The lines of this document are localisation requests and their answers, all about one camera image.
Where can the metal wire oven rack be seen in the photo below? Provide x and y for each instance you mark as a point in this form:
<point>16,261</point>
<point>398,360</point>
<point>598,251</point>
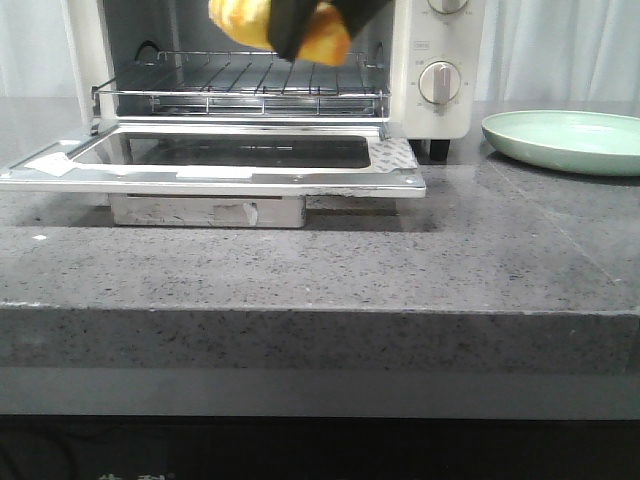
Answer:
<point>245,84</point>

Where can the light green plate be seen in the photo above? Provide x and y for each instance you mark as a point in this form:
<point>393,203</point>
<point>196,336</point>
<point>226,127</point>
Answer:
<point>578,142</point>

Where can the yellow striped bread roll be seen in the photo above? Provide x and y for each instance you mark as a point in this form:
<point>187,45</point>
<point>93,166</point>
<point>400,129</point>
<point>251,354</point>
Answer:
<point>246,22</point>

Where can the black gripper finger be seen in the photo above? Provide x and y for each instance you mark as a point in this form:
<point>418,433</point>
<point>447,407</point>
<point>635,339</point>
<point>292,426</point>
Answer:
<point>356,14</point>
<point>301,30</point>

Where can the glass oven door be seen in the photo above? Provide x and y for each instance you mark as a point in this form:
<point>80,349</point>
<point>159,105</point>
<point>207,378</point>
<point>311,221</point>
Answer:
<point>223,172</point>

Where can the beige oven knob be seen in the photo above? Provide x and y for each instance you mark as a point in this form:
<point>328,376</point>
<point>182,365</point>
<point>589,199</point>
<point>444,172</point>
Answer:
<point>447,7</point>
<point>439,83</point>

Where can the upper beige oven knob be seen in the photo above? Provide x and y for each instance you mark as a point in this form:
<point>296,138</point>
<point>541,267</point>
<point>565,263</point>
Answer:
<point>447,7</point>

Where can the lower beige oven knob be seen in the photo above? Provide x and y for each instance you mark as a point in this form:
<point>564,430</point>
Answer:
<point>439,83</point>

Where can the white Toshiba toaster oven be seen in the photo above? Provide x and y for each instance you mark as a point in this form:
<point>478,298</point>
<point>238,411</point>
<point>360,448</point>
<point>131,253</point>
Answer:
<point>405,37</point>

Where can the white curtain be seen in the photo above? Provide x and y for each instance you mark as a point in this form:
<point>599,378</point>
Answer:
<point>530,50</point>

